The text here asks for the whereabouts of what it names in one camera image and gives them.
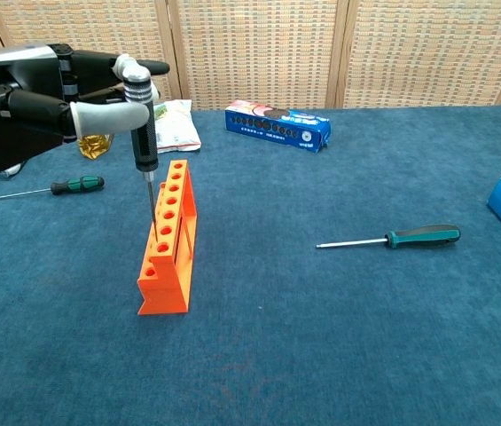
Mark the woven bamboo folding screen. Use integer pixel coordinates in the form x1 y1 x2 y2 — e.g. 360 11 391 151
0 0 501 110

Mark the small green black screwdriver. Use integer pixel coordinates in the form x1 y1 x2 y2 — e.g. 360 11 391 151
0 175 106 201

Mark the white snack bag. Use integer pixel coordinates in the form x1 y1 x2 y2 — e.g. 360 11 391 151
152 99 202 154

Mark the orange screwdriver rack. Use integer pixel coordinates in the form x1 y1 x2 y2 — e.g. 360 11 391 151
137 159 198 316

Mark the gold snack package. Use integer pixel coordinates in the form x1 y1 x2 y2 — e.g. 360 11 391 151
77 134 114 160

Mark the black silver precision screwdriver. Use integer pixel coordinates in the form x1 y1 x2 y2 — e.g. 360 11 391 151
123 66 160 244

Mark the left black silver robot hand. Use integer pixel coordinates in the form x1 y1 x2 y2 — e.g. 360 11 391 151
0 43 171 178

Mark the large green black screwdriver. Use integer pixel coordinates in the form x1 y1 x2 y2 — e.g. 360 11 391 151
315 224 462 250

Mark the blue felt table cover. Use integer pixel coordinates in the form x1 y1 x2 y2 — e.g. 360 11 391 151
0 104 501 426

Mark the long blue cookie box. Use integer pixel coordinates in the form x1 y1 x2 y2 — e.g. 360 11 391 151
224 99 333 154

